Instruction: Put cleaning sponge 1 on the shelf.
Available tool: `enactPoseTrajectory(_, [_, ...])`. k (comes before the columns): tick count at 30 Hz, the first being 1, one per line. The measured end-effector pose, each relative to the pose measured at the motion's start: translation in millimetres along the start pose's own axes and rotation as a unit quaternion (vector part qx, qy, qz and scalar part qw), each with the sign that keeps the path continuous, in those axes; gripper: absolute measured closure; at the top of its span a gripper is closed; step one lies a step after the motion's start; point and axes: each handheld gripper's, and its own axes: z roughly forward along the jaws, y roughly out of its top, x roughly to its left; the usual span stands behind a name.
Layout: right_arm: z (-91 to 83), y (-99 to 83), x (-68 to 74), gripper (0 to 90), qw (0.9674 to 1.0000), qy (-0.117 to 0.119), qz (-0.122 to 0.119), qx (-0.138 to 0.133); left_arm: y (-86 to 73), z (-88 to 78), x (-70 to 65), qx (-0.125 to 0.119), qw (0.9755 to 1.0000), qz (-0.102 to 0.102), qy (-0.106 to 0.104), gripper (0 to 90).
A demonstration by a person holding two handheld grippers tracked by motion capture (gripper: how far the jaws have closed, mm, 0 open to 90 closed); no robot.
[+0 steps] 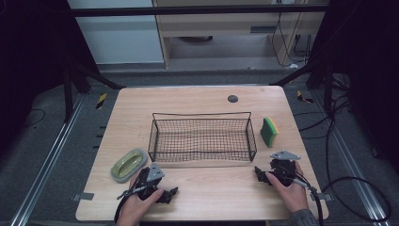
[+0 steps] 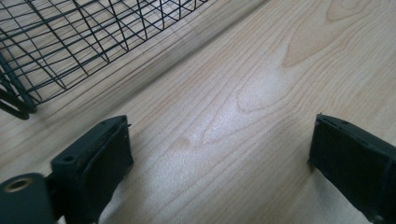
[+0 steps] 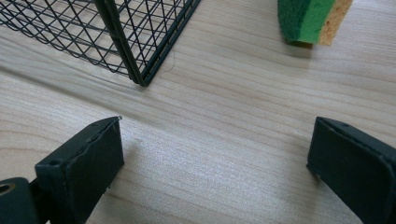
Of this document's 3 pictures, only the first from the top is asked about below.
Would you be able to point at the light wooden desk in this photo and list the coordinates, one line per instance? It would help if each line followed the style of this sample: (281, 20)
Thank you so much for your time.
(219, 26)

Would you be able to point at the green and yellow sponge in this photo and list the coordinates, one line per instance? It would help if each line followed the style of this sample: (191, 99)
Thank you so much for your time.
(268, 133)

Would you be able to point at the dark curtain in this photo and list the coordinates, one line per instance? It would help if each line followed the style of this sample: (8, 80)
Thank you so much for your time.
(370, 62)
(31, 62)

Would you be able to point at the metal floor rail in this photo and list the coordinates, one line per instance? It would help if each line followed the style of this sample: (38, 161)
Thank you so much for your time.
(47, 163)
(351, 157)

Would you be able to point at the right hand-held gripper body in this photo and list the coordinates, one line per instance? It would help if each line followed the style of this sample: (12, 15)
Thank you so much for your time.
(284, 168)

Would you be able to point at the grey metal table bracket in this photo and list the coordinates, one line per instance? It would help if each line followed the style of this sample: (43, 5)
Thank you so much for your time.
(324, 196)
(83, 196)

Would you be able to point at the person's left hand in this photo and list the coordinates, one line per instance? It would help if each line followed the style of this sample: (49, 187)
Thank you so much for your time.
(138, 207)

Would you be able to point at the black metal stand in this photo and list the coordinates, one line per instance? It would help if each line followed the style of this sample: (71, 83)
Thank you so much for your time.
(67, 91)
(327, 88)

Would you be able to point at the black horizontal frame bar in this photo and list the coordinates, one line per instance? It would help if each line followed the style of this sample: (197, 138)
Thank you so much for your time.
(188, 11)

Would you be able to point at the person's right hand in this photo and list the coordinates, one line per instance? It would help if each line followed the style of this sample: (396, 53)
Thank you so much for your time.
(291, 194)

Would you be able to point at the white cabinet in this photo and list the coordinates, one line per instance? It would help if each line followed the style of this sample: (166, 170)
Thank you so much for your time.
(119, 40)

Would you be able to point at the yellow and black tape strip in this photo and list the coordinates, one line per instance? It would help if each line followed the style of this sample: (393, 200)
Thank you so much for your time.
(302, 98)
(101, 100)

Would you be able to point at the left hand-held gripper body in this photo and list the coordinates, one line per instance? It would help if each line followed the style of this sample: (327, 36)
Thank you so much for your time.
(154, 173)

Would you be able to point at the green and grey soap dish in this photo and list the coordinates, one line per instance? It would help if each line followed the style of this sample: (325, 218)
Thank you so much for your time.
(128, 164)

